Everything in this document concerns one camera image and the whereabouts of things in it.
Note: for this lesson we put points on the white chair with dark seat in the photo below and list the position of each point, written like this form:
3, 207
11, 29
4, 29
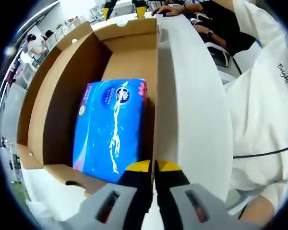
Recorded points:
218, 56

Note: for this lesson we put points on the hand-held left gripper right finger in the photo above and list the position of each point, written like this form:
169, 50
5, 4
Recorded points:
194, 208

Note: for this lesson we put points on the brown cardboard shoe box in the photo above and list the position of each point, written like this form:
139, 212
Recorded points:
124, 62

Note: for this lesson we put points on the person in white shirt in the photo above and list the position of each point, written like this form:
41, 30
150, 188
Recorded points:
259, 107

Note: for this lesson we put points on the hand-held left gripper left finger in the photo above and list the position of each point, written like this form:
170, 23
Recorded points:
105, 208

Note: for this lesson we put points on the blue soft tissue pack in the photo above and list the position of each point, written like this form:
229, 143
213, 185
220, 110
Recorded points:
105, 129

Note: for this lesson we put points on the white desk partition board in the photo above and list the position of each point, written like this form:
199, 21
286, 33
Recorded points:
13, 112

